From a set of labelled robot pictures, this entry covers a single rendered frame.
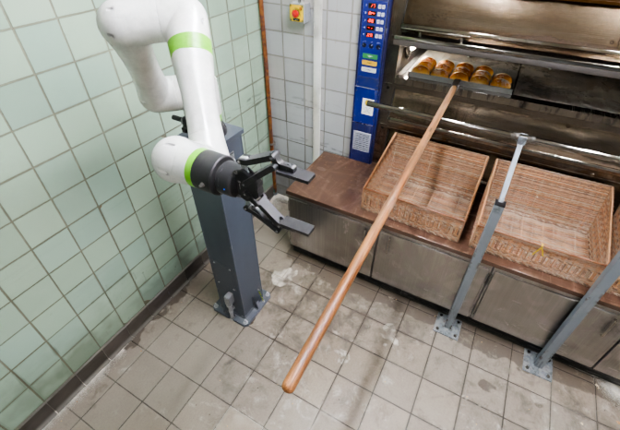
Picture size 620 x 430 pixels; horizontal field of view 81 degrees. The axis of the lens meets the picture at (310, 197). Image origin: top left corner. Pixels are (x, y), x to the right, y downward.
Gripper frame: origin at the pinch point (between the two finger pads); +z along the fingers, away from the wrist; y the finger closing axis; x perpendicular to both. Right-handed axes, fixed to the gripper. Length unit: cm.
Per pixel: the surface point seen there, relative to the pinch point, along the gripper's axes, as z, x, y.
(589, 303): 90, -93, 90
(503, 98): 30, -154, 31
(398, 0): -32, -155, -8
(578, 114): 64, -153, 32
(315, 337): 6.7, 8.3, 31.0
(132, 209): -119, -32, 75
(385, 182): -19, -136, 90
